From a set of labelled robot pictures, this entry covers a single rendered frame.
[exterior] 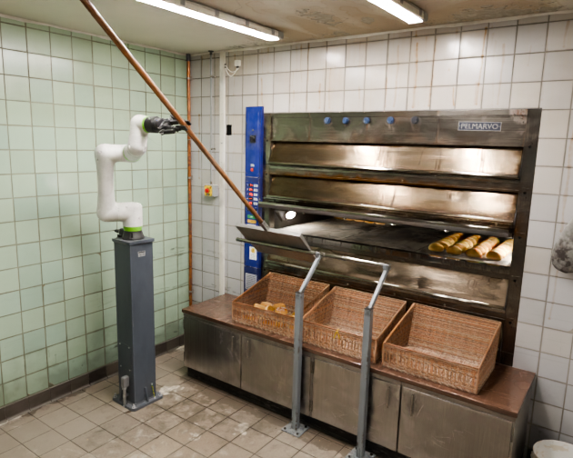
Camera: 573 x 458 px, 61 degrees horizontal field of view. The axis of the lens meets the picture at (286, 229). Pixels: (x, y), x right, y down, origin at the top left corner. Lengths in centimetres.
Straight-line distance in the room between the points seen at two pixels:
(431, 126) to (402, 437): 188
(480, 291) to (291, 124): 178
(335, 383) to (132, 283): 150
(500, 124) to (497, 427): 166
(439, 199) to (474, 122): 51
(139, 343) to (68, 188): 120
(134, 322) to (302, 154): 169
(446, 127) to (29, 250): 282
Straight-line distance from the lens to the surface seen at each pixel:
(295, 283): 377
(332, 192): 352
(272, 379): 350
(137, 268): 346
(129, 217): 342
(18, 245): 363
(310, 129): 363
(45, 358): 393
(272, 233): 327
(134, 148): 286
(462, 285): 326
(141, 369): 372
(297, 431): 346
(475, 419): 291
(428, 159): 322
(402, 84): 332
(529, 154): 308
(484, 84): 316
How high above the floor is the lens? 188
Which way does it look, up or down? 10 degrees down
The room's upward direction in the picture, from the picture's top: 2 degrees clockwise
